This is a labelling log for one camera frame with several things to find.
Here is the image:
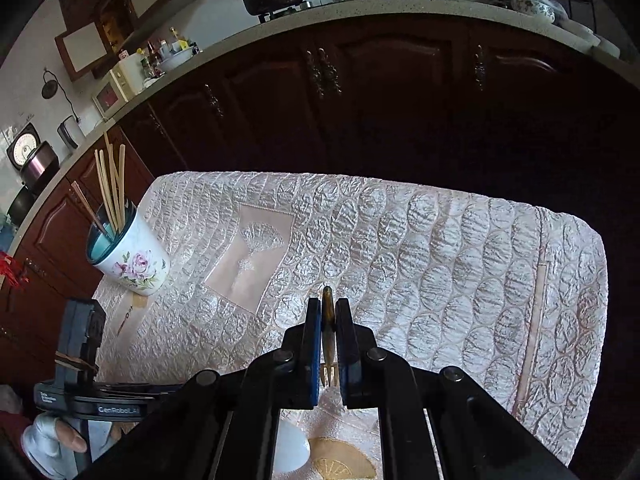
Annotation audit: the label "bamboo chopstick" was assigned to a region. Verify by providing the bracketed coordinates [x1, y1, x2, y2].
[103, 133, 120, 232]
[72, 181, 112, 240]
[117, 144, 126, 232]
[94, 150, 117, 233]
[98, 143, 124, 234]

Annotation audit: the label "left gloved hand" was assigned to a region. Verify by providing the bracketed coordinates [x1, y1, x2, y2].
[20, 413, 124, 479]

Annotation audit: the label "floral white utensil holder cup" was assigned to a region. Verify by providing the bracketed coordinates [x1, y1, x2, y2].
[86, 200, 171, 296]

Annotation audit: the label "quilted white table cover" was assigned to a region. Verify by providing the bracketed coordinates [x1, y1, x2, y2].
[94, 172, 608, 463]

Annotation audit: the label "rice cooker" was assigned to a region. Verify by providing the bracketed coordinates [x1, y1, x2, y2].
[6, 122, 60, 196]

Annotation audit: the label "silver kettle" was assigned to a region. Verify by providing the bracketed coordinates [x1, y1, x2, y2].
[56, 115, 85, 152]

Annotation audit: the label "white bowl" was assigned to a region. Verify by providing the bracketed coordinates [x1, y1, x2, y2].
[158, 48, 194, 73]

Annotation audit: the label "cream microwave oven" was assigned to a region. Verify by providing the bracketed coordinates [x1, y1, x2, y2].
[92, 53, 145, 120]

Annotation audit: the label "floral bowl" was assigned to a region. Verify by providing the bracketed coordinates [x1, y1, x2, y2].
[511, 0, 555, 24]

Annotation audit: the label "upper wall cabinet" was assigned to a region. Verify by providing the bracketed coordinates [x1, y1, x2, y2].
[54, 0, 195, 81]

